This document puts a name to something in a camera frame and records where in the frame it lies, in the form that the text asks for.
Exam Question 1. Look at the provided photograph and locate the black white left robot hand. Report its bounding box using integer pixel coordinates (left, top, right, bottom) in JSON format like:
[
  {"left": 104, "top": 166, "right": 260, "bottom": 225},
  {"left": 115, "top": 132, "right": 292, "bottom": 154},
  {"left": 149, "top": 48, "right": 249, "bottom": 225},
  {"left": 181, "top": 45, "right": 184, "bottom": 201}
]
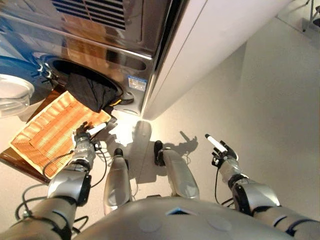
[{"left": 71, "top": 121, "right": 108, "bottom": 141}]

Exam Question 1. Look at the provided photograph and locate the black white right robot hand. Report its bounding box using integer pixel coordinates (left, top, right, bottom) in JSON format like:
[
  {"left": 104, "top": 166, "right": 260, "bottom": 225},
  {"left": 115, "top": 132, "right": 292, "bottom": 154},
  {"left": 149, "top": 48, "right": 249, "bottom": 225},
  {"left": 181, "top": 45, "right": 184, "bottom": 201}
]
[{"left": 204, "top": 133, "right": 239, "bottom": 164}]

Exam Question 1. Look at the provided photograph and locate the black garment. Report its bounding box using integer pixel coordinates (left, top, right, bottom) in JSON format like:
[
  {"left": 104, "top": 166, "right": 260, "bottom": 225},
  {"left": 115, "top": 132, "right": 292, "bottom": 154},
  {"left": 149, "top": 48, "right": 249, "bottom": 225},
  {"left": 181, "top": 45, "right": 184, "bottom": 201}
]
[{"left": 65, "top": 72, "right": 123, "bottom": 114}]

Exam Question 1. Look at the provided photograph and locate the round glass washing machine door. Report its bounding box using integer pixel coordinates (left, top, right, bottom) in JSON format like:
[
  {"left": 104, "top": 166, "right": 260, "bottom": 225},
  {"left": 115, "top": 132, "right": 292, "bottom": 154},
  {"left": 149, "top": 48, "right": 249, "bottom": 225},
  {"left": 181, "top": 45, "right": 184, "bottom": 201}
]
[{"left": 0, "top": 56, "right": 51, "bottom": 119}]

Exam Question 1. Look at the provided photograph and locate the dark grey washing machine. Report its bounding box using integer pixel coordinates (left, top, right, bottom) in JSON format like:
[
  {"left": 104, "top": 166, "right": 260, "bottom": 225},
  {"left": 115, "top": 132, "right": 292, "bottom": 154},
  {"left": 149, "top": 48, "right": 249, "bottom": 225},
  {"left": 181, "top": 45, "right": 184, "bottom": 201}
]
[{"left": 0, "top": 0, "right": 181, "bottom": 117}]

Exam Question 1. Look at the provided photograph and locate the wicker laundry basket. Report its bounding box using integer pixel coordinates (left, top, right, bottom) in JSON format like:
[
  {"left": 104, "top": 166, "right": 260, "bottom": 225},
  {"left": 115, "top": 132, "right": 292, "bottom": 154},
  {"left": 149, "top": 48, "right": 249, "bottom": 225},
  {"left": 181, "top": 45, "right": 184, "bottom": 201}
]
[{"left": 9, "top": 90, "right": 113, "bottom": 181}]

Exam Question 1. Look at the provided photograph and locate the silver right robot leg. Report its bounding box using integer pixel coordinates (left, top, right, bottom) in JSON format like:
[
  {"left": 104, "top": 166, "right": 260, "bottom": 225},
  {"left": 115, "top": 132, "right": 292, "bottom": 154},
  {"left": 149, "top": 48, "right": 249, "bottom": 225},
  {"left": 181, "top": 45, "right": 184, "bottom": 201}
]
[{"left": 162, "top": 148, "right": 201, "bottom": 201}]

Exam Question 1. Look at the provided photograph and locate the silver robot leg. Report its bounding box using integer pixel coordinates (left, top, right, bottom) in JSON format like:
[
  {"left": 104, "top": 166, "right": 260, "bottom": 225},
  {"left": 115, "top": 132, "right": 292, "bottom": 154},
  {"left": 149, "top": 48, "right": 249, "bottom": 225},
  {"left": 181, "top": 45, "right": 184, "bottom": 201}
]
[
  {"left": 162, "top": 148, "right": 201, "bottom": 201},
  {"left": 103, "top": 154, "right": 134, "bottom": 216}
]

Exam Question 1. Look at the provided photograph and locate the silver left robot leg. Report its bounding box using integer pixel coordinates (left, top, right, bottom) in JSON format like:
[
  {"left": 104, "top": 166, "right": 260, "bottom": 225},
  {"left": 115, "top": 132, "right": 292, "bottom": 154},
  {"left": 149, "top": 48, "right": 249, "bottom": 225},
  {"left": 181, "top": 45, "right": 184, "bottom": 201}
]
[{"left": 103, "top": 154, "right": 134, "bottom": 216}]

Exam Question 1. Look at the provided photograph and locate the black right robot foot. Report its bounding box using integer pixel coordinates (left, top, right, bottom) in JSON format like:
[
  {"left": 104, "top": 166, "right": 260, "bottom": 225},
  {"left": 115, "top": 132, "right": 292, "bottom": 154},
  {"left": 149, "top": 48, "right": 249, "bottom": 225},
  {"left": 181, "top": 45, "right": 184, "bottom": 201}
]
[{"left": 153, "top": 140, "right": 165, "bottom": 166}]

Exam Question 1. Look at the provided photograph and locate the blue bordered info sticker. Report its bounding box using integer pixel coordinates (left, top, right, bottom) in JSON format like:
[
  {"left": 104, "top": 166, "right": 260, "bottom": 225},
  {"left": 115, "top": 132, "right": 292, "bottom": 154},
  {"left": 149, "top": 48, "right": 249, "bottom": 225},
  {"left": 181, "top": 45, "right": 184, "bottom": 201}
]
[{"left": 127, "top": 74, "right": 148, "bottom": 91}]

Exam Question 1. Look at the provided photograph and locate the grey robot torso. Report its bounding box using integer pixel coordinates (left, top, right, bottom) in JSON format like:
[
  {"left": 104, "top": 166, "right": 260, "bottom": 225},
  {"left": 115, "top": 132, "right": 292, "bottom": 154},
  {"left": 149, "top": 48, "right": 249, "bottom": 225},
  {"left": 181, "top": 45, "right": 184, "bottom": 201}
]
[{"left": 74, "top": 197, "right": 296, "bottom": 240}]

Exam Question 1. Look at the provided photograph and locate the white tall side panel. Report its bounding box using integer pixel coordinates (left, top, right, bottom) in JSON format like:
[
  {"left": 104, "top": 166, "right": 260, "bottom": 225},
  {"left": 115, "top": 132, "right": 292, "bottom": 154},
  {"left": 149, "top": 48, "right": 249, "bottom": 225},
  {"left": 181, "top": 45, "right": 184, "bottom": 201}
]
[{"left": 141, "top": 0, "right": 294, "bottom": 121}]

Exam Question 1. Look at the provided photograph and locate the black left elbow cable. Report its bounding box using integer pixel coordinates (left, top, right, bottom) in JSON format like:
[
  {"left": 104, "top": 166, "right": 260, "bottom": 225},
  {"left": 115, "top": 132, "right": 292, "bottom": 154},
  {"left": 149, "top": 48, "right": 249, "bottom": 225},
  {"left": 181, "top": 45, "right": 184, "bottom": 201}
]
[{"left": 14, "top": 184, "right": 90, "bottom": 235}]

